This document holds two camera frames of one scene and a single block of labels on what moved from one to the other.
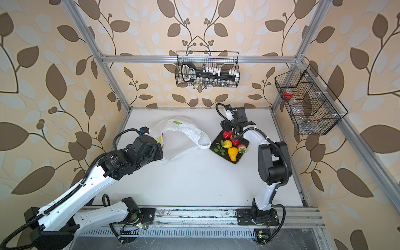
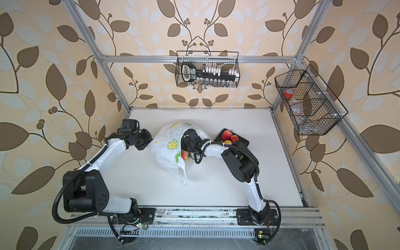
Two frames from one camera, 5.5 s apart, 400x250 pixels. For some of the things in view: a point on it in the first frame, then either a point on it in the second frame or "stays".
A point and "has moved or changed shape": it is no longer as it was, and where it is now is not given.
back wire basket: [207, 69] stays
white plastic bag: [178, 136] has moved or changed shape
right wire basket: [313, 108] stays
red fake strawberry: [227, 135] -> [234, 138]
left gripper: [158, 147] -> [148, 138]
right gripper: [225, 125] -> [183, 140]
